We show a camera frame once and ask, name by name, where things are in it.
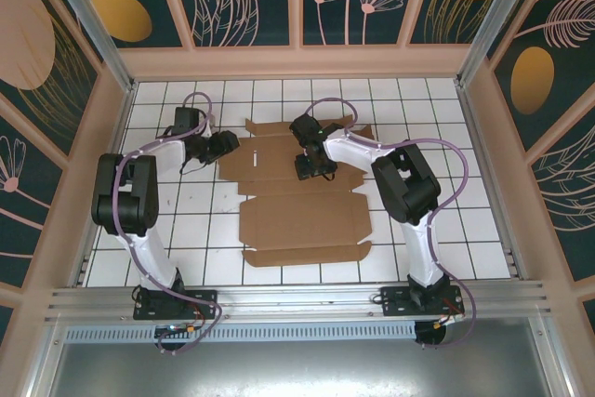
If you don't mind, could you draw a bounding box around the aluminium corner post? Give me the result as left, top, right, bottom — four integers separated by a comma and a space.
36, 0, 139, 96
455, 0, 559, 89

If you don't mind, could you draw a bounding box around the purple cable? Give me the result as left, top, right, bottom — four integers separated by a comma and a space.
113, 91, 225, 356
301, 97, 479, 351

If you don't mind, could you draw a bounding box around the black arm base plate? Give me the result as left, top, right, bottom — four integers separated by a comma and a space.
379, 285, 466, 319
133, 288, 219, 322

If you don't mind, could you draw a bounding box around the grey slotted cable duct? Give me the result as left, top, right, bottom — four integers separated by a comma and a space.
64, 322, 417, 342

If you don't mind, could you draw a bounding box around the long aluminium base rail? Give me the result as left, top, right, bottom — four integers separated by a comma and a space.
44, 279, 559, 324

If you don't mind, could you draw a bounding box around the grey metal sheet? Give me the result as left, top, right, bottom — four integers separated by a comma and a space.
46, 339, 559, 397

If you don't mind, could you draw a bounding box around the brown cardboard box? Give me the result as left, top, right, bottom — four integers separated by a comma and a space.
216, 118, 373, 269

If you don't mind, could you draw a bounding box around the thin aluminium edge rail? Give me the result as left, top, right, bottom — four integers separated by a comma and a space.
455, 83, 529, 283
69, 80, 139, 289

